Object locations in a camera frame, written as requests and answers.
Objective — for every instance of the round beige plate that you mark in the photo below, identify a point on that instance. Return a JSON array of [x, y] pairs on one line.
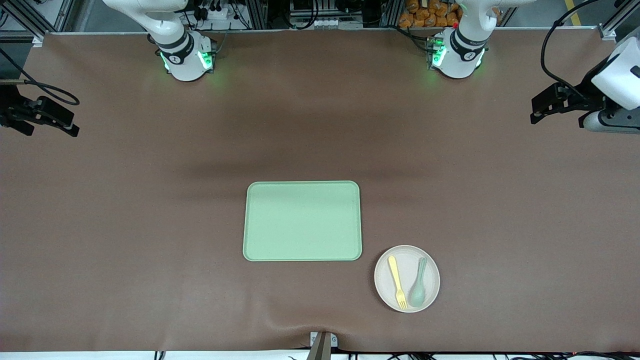
[[407, 270]]

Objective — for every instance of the yellow plastic fork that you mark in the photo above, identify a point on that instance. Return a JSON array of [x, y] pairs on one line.
[[397, 280]]

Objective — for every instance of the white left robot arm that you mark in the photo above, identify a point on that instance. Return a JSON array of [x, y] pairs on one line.
[[457, 67]]

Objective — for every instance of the brown table mat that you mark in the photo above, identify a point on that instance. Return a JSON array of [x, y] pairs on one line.
[[150, 200]]

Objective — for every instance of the orange packets pile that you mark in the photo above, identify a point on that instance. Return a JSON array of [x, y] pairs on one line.
[[425, 15]]

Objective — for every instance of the white power strip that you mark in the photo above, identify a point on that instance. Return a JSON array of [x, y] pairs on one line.
[[215, 12]]

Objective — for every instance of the green plastic spoon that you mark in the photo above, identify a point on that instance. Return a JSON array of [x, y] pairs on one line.
[[417, 296]]

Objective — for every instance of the white terminal block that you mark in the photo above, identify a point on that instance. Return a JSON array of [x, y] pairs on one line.
[[320, 23]]

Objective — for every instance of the light green rectangular tray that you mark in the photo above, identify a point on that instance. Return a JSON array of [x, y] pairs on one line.
[[302, 221]]

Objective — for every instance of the aluminium frame profile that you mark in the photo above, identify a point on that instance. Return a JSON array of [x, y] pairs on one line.
[[27, 22], [612, 25]]

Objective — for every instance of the grey metal bracket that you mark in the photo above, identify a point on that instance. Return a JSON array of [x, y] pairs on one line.
[[322, 347]]

